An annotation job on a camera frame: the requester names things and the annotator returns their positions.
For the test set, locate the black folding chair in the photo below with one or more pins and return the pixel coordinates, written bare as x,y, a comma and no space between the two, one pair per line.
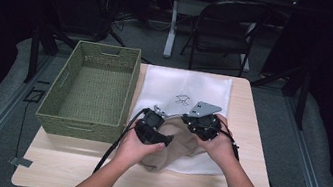
224,21

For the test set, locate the white mesh laundry bag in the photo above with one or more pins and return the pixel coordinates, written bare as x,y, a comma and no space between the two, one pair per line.
168,87

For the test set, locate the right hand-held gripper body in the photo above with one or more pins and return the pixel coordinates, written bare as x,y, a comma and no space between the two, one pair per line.
205,125

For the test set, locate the black tripod stand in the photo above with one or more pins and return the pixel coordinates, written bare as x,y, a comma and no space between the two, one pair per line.
104,26

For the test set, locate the beige garment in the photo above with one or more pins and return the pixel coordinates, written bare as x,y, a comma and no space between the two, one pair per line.
180,144

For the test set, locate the green woven basket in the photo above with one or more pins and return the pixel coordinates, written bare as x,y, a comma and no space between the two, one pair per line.
93,95

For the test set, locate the black metal stand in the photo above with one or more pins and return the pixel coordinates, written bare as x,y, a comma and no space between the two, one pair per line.
34,52
302,101

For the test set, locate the grey metal table bracket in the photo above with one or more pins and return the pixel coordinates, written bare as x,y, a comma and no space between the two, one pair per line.
21,162

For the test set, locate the person's right hand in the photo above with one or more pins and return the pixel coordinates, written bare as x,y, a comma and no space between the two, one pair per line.
221,148

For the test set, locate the person's left hand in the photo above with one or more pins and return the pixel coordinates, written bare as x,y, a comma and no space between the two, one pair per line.
133,150

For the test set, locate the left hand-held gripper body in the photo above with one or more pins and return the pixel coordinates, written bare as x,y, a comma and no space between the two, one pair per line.
147,127

